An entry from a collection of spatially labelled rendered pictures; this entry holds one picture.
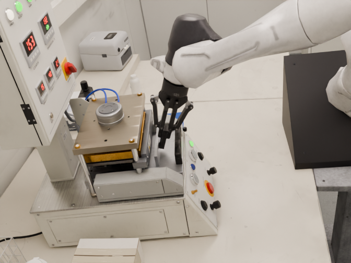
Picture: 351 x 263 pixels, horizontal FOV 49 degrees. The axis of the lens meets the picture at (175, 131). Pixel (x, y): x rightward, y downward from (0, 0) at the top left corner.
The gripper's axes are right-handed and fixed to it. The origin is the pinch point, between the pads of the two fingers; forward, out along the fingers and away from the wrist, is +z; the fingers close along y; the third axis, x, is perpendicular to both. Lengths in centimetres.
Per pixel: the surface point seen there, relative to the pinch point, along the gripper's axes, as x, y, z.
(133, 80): 69, -13, 20
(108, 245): -24.3, -10.8, 23.4
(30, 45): -7.7, -37.4, -25.8
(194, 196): -12.5, 11.6, 10.6
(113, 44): 99, -27, 17
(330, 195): 66, 109, 70
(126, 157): -10.1, -10.0, 2.0
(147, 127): 1.8, -5.4, -1.5
